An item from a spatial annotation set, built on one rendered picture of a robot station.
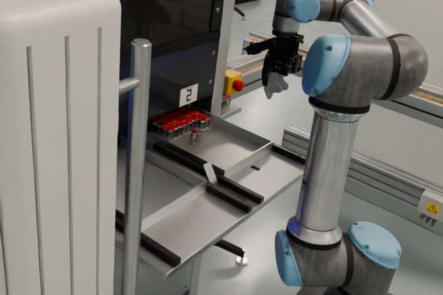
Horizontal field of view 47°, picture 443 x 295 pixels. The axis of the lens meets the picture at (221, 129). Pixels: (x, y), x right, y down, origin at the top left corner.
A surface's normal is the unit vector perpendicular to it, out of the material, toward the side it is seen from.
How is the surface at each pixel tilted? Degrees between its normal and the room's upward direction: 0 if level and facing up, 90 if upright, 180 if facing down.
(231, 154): 0
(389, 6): 90
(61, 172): 90
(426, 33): 90
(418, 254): 0
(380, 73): 77
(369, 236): 8
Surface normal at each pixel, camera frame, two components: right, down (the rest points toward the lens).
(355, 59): 0.15, -0.07
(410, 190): -0.60, 0.30
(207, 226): 0.11, -0.88
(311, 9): 0.11, 0.45
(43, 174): 0.86, 0.32
